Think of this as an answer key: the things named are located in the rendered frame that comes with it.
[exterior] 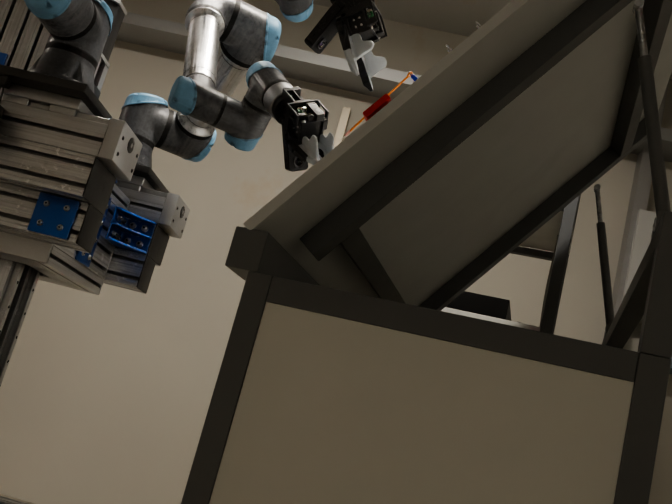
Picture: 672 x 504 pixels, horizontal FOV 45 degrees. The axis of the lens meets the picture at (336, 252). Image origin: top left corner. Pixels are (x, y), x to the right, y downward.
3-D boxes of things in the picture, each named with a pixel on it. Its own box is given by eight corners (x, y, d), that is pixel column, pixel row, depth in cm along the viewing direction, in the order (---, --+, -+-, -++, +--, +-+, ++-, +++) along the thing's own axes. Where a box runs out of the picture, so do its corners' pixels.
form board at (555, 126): (380, 357, 234) (376, 353, 234) (651, 131, 235) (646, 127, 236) (249, 231, 124) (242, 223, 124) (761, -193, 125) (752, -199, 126)
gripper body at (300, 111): (297, 118, 159) (273, 88, 167) (292, 155, 165) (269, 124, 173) (332, 113, 162) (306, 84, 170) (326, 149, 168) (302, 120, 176)
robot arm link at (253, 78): (264, 95, 186) (281, 63, 183) (283, 120, 179) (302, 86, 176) (236, 86, 181) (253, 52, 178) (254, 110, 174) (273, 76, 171)
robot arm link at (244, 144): (207, 124, 185) (228, 83, 180) (251, 143, 189) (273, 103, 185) (209, 139, 178) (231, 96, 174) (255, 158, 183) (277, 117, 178)
